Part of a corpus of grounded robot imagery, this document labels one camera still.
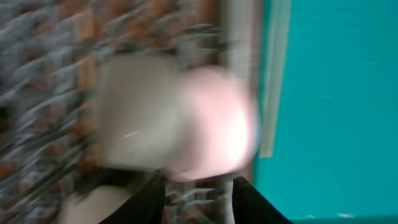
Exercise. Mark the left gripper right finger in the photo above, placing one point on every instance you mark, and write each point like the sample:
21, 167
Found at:
250, 207

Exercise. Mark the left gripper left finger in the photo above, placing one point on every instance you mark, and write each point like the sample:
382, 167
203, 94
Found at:
146, 206

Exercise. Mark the small pink bowl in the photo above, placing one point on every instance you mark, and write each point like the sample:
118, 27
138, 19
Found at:
222, 125

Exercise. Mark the grey bowl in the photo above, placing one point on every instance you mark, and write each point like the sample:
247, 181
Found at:
141, 118

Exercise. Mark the white cup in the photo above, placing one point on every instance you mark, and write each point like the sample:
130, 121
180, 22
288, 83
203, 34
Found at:
95, 207

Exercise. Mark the teal plastic tray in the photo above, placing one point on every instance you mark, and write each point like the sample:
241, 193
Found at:
328, 91

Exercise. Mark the grey dish rack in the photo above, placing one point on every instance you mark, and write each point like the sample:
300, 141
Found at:
54, 55

